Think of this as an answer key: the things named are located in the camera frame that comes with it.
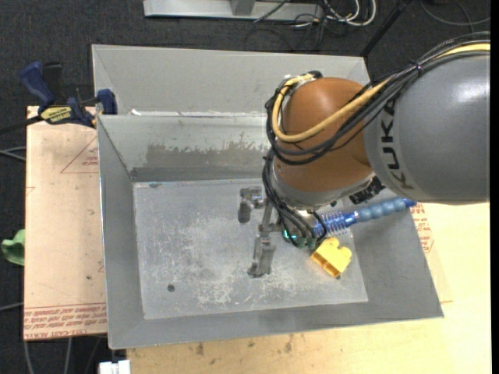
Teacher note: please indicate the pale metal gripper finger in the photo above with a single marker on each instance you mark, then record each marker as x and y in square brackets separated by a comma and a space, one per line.
[262, 256]
[247, 204]

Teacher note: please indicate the yellow plastic toy block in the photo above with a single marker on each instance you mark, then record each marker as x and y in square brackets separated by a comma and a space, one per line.
[332, 257]

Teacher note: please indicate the blue beaded ribbed tool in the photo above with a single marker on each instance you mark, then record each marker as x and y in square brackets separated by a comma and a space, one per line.
[370, 212]

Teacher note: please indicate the grey metal bin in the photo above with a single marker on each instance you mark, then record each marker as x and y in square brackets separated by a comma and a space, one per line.
[187, 248]

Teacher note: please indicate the brown cardboard board red print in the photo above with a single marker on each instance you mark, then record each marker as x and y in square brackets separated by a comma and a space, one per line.
[62, 216]

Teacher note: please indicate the black cylinder on white bracket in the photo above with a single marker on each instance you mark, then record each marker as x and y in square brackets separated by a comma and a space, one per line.
[365, 192]

